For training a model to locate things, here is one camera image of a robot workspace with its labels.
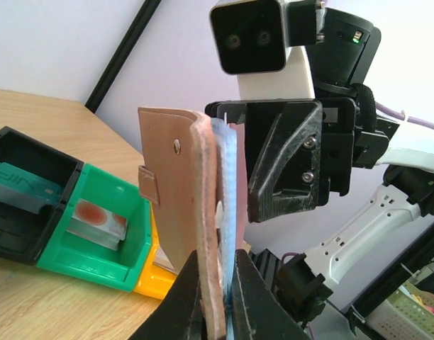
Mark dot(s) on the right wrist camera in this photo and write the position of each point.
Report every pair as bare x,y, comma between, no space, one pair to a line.
263,44

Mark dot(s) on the white perforated basket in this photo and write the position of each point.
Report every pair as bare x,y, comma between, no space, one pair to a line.
407,314

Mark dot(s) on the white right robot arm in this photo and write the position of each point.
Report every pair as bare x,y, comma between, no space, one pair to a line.
402,76

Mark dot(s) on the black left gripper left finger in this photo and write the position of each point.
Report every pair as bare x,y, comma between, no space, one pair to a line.
179,315

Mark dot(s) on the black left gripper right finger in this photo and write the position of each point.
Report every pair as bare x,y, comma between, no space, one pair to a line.
255,312

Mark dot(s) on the red dot card stack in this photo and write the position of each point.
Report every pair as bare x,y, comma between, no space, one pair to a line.
97,225

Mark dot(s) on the green storage bin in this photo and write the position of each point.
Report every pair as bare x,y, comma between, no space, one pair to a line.
71,255

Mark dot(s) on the yellow single storage bin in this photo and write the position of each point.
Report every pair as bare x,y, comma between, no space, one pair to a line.
154,281

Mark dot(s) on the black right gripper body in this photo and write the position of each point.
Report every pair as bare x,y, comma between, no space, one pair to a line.
349,137

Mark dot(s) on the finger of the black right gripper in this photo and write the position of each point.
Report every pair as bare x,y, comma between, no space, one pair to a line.
284,153

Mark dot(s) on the black storage bin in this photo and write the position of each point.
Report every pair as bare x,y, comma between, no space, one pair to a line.
24,235

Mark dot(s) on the teal card stack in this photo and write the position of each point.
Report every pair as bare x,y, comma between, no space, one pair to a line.
22,189

